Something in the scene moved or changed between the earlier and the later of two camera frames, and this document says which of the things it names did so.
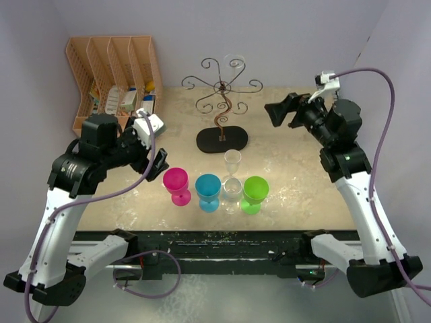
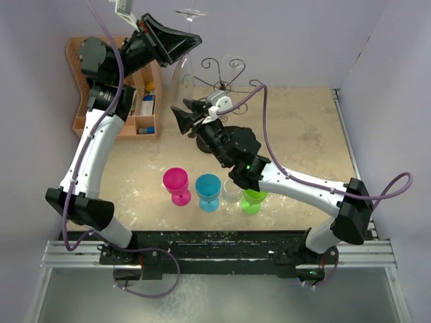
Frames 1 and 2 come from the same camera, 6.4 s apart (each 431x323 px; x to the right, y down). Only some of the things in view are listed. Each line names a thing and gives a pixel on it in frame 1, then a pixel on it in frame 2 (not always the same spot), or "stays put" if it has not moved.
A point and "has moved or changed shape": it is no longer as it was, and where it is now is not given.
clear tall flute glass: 232,158 has moved or changed shape
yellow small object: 150,86 stays put
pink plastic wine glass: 176,181 stays put
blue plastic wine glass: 208,187 stays put
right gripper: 277,112 → 186,120
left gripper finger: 159,165 → 170,44
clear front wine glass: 232,188 stays put
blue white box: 148,103 stays put
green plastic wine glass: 255,190 stays put
